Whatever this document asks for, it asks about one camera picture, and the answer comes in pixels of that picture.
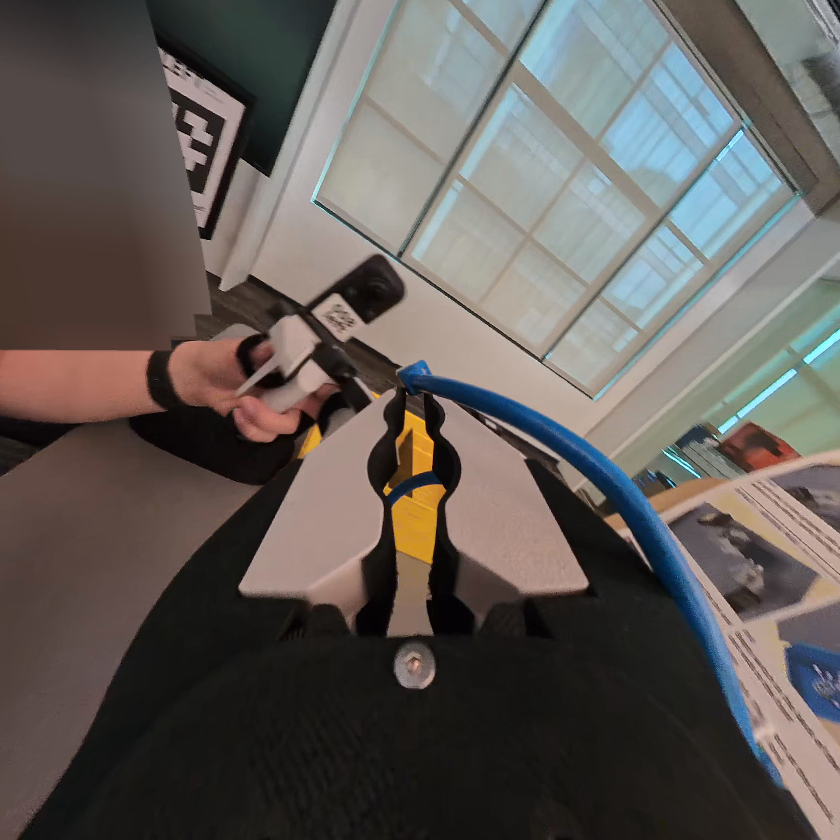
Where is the blue ethernet cable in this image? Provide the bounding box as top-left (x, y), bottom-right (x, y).
top-left (384, 360), bottom-right (785, 790)

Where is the printed instruction sheet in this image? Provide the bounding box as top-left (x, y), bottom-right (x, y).
top-left (656, 451), bottom-right (840, 836)

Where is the person's left hand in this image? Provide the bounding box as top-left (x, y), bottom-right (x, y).
top-left (172, 338), bottom-right (342, 444)

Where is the wooden board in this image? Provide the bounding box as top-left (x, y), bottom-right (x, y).
top-left (604, 478), bottom-right (724, 534)

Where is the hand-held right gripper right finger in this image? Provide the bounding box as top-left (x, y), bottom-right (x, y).
top-left (425, 391), bottom-right (589, 636)

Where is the black wristband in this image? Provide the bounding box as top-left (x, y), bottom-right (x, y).
top-left (146, 349), bottom-right (189, 412)

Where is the yellow plastic bin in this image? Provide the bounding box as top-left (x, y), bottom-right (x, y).
top-left (298, 392), bottom-right (442, 567)

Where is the large gridded window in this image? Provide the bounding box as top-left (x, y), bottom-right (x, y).
top-left (311, 0), bottom-right (816, 401)

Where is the large dark wall screen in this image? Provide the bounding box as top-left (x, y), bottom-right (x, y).
top-left (144, 0), bottom-right (340, 178)

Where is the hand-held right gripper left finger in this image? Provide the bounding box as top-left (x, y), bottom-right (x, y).
top-left (238, 387), bottom-right (399, 637)

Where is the framed marker sign on stand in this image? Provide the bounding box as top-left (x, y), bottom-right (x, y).
top-left (156, 36), bottom-right (257, 241)

